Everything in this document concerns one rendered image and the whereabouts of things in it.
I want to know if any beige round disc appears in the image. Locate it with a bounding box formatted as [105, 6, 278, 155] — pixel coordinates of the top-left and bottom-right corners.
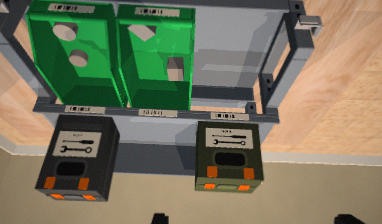
[69, 50, 89, 67]

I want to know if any grey round disc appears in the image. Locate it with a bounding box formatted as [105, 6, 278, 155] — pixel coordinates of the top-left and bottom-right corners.
[53, 22, 78, 41]

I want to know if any black tool case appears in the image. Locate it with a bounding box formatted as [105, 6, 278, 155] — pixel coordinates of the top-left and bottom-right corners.
[35, 114, 120, 202]

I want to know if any dark olive tool case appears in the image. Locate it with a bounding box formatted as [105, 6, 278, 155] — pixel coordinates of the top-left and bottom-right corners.
[195, 121, 264, 194]

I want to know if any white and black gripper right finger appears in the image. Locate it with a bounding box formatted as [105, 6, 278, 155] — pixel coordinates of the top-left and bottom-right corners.
[334, 214, 365, 224]

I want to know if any green open-front bin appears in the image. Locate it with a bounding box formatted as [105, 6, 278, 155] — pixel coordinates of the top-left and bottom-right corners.
[26, 0, 128, 107]
[116, 4, 196, 110]

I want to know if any beige rectangular block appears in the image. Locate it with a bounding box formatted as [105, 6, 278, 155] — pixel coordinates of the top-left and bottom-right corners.
[127, 24, 157, 42]

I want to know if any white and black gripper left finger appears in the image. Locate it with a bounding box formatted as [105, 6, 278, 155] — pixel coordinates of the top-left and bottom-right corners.
[151, 213, 169, 224]

